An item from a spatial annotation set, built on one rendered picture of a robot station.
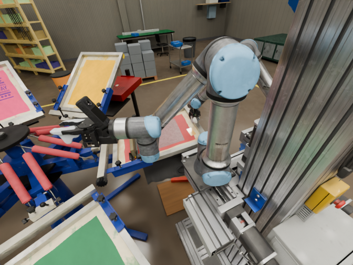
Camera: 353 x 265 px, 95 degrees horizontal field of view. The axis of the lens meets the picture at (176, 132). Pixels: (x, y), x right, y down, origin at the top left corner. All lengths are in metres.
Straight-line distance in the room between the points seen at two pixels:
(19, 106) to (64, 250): 1.63
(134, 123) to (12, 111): 1.95
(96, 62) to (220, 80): 2.00
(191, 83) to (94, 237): 1.01
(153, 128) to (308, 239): 0.75
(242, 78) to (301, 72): 0.21
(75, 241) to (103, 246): 0.18
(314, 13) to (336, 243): 0.81
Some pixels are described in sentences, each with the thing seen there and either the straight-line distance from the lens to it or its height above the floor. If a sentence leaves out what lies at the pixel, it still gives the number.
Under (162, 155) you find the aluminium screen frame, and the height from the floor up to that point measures 1.08.
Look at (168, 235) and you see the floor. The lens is 2.11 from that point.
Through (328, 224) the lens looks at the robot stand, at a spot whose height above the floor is 1.23.
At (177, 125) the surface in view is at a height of 1.07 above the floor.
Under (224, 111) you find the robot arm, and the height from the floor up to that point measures 1.74.
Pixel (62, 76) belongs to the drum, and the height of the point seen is 0.71.
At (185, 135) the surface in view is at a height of 1.08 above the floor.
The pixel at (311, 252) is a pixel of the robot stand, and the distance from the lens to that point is 0.91.
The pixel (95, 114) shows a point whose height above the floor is 1.72.
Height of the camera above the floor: 1.99
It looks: 39 degrees down
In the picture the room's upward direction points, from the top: 4 degrees counter-clockwise
